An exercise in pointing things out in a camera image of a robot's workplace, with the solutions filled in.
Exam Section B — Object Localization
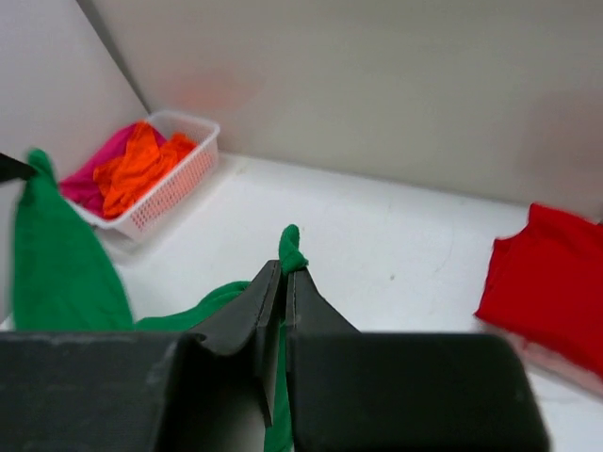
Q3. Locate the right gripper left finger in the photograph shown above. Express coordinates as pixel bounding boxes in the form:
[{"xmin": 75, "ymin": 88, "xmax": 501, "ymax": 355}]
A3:
[{"xmin": 1, "ymin": 260, "xmax": 282, "ymax": 451}]

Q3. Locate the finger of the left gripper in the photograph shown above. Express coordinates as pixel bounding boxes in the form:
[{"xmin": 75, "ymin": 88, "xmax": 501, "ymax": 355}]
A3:
[{"xmin": 0, "ymin": 153, "xmax": 36, "ymax": 184}]

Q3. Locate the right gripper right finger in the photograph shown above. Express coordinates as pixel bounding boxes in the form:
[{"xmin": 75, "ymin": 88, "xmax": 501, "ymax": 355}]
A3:
[{"xmin": 285, "ymin": 270, "xmax": 549, "ymax": 451}]

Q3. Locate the green t shirt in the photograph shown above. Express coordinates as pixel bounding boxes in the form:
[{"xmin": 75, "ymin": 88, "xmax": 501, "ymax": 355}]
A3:
[{"xmin": 9, "ymin": 149, "xmax": 307, "ymax": 451}]

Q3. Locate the magenta t shirt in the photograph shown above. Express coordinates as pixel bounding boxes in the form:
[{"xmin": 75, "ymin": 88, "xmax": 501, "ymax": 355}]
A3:
[{"xmin": 59, "ymin": 123, "xmax": 137, "ymax": 217}]

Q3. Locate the orange t shirt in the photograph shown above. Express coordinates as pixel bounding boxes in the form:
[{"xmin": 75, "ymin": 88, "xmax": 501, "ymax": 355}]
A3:
[{"xmin": 93, "ymin": 121, "xmax": 197, "ymax": 218}]

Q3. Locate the white plastic basket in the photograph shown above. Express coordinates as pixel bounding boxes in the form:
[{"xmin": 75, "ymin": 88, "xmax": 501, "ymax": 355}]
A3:
[{"xmin": 70, "ymin": 110, "xmax": 220, "ymax": 243}]

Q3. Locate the red folded t shirt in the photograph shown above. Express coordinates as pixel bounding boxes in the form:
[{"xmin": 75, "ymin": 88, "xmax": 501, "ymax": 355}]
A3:
[{"xmin": 474, "ymin": 203, "xmax": 602, "ymax": 376}]

